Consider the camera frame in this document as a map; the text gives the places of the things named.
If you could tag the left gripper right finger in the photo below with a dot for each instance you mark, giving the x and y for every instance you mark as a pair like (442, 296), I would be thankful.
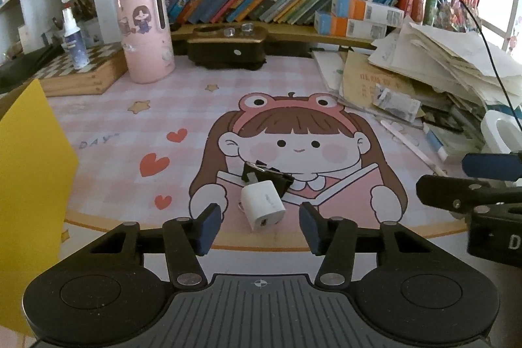
(338, 240)

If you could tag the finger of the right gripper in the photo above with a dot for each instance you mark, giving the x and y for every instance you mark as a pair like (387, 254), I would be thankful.
(459, 195)
(504, 167)

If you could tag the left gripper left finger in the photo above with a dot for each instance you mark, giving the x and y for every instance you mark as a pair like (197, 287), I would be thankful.
(181, 240)

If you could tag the white charger plug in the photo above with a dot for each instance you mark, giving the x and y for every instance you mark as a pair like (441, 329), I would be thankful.
(262, 205)

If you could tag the black binder clip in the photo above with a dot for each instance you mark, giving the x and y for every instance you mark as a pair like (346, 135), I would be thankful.
(255, 172)

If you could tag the white pen on mat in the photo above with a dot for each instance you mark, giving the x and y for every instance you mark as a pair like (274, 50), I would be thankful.
(416, 151)

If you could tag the pink cartoon desk mat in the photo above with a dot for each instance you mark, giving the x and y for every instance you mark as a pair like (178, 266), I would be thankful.
(149, 153)

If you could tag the pile of papers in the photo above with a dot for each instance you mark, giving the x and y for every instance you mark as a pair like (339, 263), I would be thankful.
(460, 65)

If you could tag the yellow cardboard box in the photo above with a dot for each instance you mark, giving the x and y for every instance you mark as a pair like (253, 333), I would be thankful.
(38, 166)

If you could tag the wooden chessboard box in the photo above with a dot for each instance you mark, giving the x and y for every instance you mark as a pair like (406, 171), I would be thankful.
(106, 65)

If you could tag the orange blue white carton lower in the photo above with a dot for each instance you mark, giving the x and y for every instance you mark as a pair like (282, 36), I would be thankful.
(327, 24)

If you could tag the orange blue white carton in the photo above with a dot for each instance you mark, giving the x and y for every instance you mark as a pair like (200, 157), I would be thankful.
(368, 11)
(327, 24)

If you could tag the orange blue white carton upper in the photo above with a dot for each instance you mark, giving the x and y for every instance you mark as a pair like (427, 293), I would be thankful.
(368, 11)

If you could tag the white spray bottle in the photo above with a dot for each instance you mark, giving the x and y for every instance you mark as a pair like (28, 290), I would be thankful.
(73, 38)

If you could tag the pink cartoon cylinder container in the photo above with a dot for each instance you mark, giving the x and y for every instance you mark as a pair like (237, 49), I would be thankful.
(145, 39)

